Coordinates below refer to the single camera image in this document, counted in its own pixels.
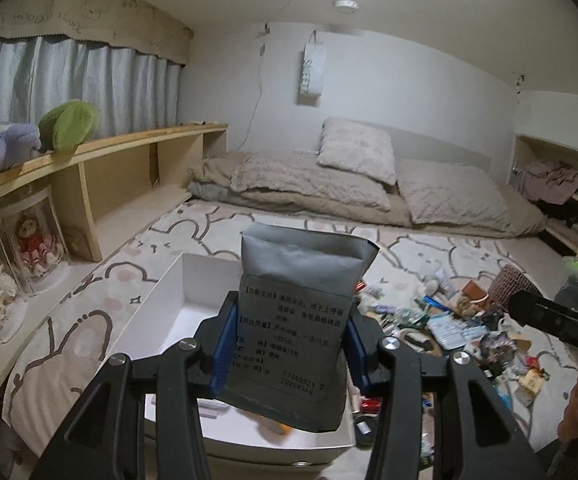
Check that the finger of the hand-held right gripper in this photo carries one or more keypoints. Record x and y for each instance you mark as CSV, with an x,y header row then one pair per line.
x,y
549,312

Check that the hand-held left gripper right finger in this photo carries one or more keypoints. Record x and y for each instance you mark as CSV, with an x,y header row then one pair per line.
x,y
356,360

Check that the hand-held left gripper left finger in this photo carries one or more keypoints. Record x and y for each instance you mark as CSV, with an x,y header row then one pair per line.
x,y
221,360

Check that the brown knitted pouch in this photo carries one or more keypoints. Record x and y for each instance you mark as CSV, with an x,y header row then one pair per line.
x,y
514,282

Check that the white cardboard box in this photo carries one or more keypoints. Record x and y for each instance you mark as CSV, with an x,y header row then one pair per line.
x,y
189,290

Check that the grey medicine sachet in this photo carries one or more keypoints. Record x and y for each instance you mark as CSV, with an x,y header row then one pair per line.
x,y
289,320

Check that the light wooden board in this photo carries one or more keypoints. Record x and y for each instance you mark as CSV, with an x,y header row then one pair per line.
x,y
521,343

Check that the multicolour crochet piece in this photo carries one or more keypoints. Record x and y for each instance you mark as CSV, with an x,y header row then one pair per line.
x,y
494,347

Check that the round black tin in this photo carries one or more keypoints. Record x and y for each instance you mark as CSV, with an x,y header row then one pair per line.
x,y
364,427

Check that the brown leather pouch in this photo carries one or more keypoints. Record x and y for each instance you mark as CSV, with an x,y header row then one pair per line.
x,y
474,292

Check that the blue tube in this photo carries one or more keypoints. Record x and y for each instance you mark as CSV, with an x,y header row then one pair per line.
x,y
434,303

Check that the pale blue mask packet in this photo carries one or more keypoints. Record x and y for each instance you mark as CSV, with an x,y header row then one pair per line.
x,y
451,332

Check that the white makeup sponge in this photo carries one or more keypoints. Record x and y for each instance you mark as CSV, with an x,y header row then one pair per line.
x,y
431,288

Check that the clear plastic bag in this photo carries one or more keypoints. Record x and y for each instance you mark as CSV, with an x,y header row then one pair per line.
x,y
441,277

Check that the rabbit print bed sheet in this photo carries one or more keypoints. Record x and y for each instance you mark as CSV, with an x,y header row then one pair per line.
x,y
119,285

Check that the pile of pink clothes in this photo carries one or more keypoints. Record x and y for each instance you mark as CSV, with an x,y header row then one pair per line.
x,y
551,180

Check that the large quilted beige pillow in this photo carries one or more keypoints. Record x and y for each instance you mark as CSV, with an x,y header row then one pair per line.
x,y
454,195

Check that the beige folded duvet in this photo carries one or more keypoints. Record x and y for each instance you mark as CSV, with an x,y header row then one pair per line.
x,y
219,180

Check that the white headboard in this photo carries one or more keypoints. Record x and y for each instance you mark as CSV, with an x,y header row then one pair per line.
x,y
444,145

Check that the fluffy beige pillow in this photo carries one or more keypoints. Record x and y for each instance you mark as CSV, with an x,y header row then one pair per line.
x,y
356,152

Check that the wooden shelf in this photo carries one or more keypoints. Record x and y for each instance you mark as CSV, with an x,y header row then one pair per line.
x,y
119,170

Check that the red-dressed doll in clear case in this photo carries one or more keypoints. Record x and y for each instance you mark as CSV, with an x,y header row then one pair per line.
x,y
34,250

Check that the green plush toy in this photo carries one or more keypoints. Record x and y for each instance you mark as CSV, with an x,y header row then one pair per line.
x,y
69,125

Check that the white hanging paper bag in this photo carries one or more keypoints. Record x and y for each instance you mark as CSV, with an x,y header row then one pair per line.
x,y
311,72

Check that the purple plush toy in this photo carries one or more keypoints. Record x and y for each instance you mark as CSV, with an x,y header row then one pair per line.
x,y
4,147

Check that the grey-blue curtain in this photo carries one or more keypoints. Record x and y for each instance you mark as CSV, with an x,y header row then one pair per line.
x,y
69,90

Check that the round ceiling lamp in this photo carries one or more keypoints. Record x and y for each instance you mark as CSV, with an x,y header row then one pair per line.
x,y
346,5

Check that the beige printed curtain valance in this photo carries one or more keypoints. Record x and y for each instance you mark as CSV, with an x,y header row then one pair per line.
x,y
79,15

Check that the wall niche shelf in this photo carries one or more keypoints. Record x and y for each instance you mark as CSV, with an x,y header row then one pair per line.
x,y
559,147

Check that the black wall hook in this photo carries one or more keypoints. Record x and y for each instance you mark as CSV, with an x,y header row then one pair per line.
x,y
520,82

